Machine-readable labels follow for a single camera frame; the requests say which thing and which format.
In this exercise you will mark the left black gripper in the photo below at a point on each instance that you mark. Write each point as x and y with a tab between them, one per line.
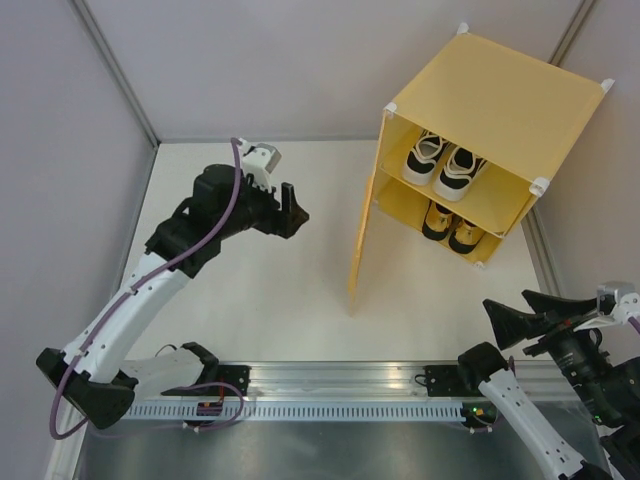
284	222

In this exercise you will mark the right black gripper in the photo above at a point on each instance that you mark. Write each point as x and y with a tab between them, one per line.
510	325

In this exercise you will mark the yellow cabinet door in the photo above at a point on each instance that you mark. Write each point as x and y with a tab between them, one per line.
358	249

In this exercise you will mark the gold loafer shoe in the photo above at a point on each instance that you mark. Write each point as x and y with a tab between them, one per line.
465	237
437	221

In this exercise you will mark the white black sneaker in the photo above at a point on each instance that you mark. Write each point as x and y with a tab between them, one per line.
423	158
459	172

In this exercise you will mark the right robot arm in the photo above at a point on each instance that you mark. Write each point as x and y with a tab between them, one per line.
612	401

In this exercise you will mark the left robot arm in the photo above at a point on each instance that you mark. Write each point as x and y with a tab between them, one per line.
92	372

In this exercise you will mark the yellow plastic shoe cabinet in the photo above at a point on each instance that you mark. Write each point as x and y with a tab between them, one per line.
518	114

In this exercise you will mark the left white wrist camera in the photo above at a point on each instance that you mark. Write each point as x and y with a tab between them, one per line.
259	160

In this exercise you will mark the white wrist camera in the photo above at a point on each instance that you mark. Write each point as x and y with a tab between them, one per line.
259	160
617	305

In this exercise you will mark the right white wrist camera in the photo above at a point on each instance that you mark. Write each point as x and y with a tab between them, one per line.
617	305

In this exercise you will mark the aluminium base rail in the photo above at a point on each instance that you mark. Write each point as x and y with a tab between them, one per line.
377	381

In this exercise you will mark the white slotted cable duct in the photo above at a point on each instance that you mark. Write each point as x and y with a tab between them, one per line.
441	412

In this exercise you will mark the right aluminium corner post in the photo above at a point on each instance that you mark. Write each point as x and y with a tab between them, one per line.
575	26

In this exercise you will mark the aluminium corner post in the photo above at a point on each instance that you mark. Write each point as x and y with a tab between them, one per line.
98	39
575	26

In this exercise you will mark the left aluminium corner post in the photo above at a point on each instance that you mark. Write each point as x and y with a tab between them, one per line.
98	39

